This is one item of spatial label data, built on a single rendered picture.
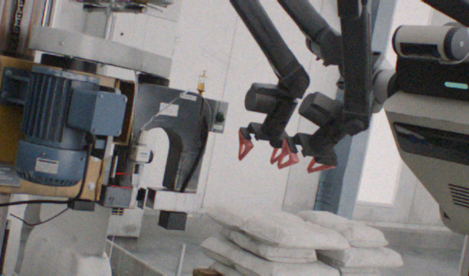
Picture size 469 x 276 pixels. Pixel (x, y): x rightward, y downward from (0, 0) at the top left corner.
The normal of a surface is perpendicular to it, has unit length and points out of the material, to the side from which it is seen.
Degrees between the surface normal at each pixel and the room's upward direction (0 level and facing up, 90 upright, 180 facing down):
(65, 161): 91
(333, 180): 90
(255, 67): 90
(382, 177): 90
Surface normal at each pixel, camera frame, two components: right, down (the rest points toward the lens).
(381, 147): 0.58, 0.15
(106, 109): 0.86, 0.19
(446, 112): -0.37, -0.83
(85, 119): -0.49, -0.05
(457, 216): -0.73, 0.54
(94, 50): 0.73, 0.18
